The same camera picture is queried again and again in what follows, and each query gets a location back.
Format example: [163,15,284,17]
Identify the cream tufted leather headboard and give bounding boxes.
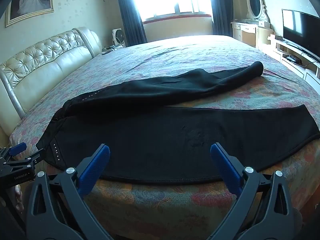
[0,27,103,137]

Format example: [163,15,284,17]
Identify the white desk fan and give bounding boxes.
[112,28,125,48]

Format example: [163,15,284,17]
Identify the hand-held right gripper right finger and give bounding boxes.
[209,142,297,240]

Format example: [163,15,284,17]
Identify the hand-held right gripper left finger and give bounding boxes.
[26,144,114,240]

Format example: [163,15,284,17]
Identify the black pants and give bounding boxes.
[36,61,320,185]

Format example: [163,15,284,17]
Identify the black cable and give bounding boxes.
[101,45,125,55]

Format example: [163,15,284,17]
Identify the bed with floral cover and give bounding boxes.
[10,34,320,240]

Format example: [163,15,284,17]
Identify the black flat television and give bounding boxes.
[282,9,320,62]

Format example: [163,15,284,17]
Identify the white television stand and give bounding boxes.
[266,34,320,88]

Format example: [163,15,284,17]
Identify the cream dresser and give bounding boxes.
[230,19,274,48]

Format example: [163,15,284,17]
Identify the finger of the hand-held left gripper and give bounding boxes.
[4,148,47,171]
[9,142,27,157]

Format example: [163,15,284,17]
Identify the white oval vanity mirror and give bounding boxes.
[246,0,270,23]

